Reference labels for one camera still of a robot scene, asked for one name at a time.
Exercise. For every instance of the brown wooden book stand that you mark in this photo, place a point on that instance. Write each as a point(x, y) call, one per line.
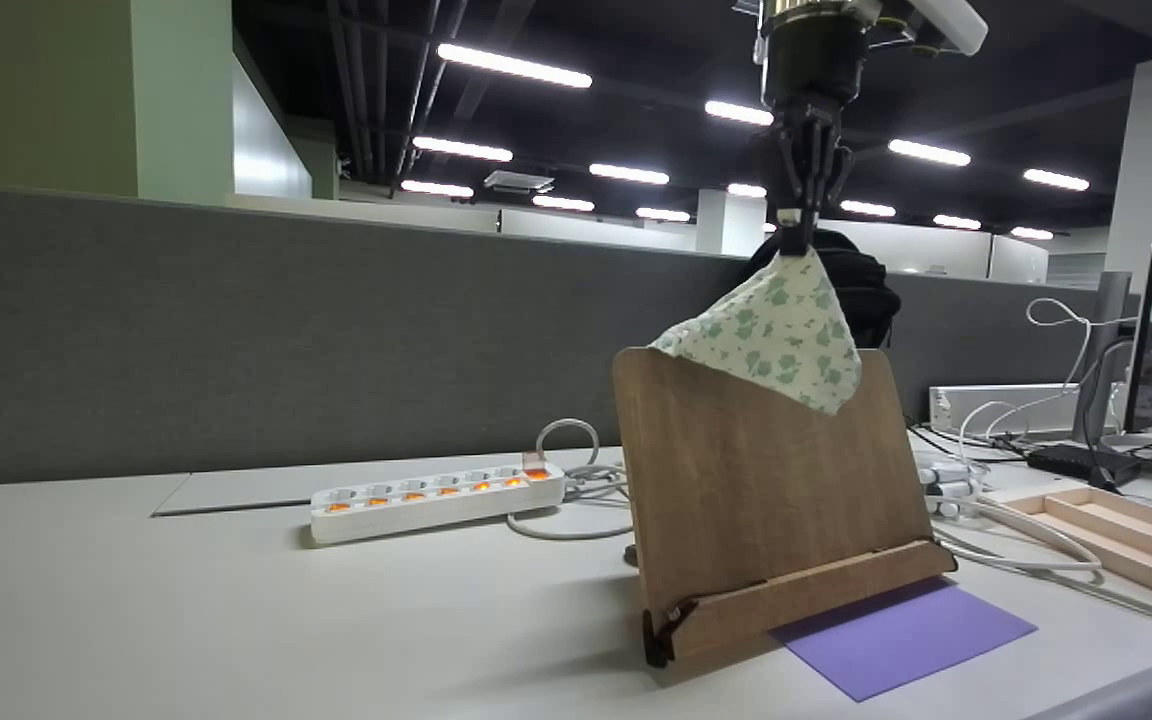
point(760, 507)

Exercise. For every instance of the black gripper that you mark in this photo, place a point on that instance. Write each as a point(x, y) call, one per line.
point(814, 60)

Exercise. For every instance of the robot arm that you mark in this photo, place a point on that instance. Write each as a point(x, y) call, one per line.
point(949, 21)

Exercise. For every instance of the light wooden frame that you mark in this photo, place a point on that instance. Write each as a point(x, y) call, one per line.
point(1137, 541)

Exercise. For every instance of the white power strip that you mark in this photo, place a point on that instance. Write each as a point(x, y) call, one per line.
point(430, 510)

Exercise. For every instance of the white green floral cloth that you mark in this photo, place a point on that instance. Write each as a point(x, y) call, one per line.
point(776, 334)

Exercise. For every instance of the gray desk partition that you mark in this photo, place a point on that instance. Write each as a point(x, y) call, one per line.
point(270, 346)

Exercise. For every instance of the black backpack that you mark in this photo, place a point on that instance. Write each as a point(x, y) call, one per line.
point(874, 285)

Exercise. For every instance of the white rectangular box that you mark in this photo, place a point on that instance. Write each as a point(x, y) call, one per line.
point(1001, 404)

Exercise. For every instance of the purple paper sheet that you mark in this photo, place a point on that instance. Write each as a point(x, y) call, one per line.
point(898, 640)

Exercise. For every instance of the ceiling tube light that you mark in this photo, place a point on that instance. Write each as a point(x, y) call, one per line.
point(739, 113)
point(1032, 234)
point(438, 188)
point(929, 154)
point(1058, 180)
point(561, 202)
point(959, 221)
point(461, 149)
point(660, 213)
point(630, 172)
point(755, 188)
point(513, 66)
point(870, 211)

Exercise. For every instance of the gray monitor stand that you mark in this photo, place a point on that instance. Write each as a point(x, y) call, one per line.
point(1107, 372)

